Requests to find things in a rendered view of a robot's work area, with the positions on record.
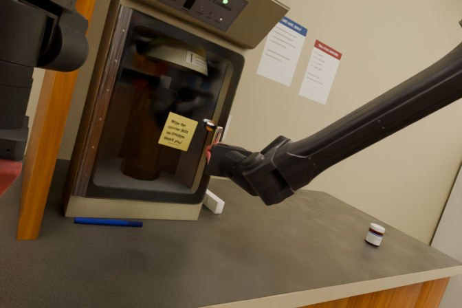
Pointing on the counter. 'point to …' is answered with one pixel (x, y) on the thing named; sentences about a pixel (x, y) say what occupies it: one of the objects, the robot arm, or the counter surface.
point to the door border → (121, 26)
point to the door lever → (214, 131)
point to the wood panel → (51, 124)
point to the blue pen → (107, 222)
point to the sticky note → (178, 132)
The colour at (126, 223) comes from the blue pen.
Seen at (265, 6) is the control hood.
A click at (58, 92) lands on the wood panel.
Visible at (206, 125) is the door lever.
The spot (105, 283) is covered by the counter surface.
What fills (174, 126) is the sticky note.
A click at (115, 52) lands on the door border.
